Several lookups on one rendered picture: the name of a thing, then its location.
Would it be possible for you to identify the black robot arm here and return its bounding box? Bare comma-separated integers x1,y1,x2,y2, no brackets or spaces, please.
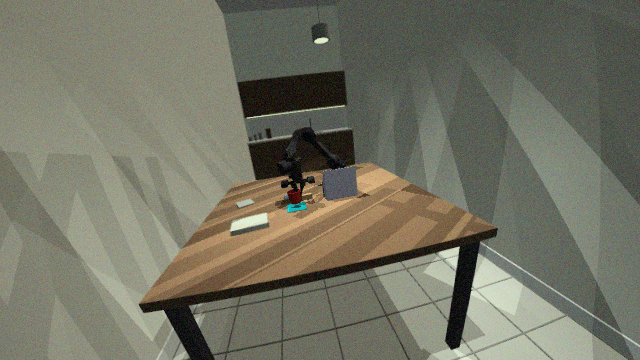
277,127,346,179

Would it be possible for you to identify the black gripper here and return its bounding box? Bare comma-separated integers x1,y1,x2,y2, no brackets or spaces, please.
281,169,315,196

